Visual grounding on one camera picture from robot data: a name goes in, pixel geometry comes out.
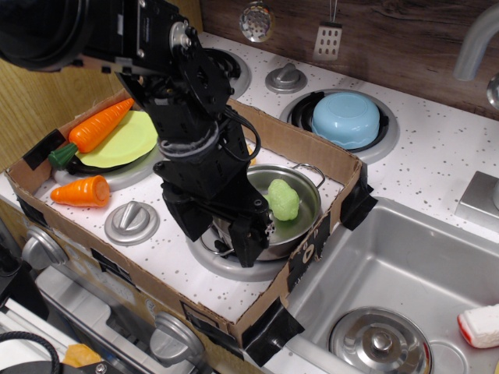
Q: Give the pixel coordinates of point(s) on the silver stove knob back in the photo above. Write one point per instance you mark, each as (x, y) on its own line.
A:
(286, 80)

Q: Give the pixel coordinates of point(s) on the hanging perforated ladle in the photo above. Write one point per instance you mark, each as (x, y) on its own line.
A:
(257, 21)

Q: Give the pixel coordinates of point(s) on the yellow cloth scrap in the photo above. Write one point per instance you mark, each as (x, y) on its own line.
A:
(80, 355)

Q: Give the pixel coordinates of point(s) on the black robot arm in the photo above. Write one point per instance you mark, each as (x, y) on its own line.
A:
(161, 63)

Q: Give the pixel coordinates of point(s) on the steel sink basin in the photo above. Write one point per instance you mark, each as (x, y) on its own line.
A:
(407, 262)

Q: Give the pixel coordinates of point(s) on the silver faucet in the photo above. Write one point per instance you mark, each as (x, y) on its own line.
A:
(476, 66)

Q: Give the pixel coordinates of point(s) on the burner coil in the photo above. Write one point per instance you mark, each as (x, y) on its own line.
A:
(299, 113)
(238, 72)

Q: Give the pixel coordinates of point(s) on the steel pot lid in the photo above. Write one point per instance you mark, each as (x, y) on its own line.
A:
(377, 340)

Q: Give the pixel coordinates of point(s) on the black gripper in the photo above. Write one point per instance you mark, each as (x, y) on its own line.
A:
(210, 180)

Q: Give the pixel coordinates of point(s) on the green toy broccoli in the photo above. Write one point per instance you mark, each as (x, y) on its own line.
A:
(283, 200)

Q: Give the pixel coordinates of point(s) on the yellow toy corn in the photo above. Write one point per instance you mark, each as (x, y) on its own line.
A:
(253, 158)

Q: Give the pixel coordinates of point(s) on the hanging slotted spatula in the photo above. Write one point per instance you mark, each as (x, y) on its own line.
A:
(328, 38)

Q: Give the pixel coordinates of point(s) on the oven front knob right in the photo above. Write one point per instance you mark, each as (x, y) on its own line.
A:
(173, 342)

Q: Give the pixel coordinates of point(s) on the back right burner coil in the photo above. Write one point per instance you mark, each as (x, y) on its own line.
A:
(299, 113)

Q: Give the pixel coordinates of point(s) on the red and white sponge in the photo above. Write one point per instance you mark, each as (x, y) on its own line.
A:
(479, 326)

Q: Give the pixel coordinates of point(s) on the cardboard fence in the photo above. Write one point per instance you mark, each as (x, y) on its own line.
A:
(240, 321)

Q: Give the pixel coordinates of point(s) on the steel pot with handles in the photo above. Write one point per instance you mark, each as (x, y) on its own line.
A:
(284, 236)

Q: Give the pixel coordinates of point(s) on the light green plate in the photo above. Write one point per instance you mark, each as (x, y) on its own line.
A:
(134, 137)

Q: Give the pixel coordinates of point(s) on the orange toy carrot with stem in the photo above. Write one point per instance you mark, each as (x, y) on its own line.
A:
(90, 133)

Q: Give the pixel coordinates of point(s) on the light blue plastic bowl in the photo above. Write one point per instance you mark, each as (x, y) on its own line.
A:
(349, 120)

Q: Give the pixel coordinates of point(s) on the oven front knob left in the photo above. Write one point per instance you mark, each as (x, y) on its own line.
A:
(41, 250)

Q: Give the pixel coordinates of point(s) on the oven knob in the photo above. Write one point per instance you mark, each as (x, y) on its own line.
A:
(173, 342)
(41, 250)

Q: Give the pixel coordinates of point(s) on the silver stove knob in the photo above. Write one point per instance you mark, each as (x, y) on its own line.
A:
(131, 224)
(286, 80)

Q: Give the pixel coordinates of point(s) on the silver stove knob front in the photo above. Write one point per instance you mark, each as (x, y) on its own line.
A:
(131, 224)

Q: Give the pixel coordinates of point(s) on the orange toy carrot piece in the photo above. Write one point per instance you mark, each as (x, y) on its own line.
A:
(87, 192)

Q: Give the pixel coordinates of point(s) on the back left burner coil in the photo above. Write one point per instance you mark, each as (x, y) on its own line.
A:
(238, 72)

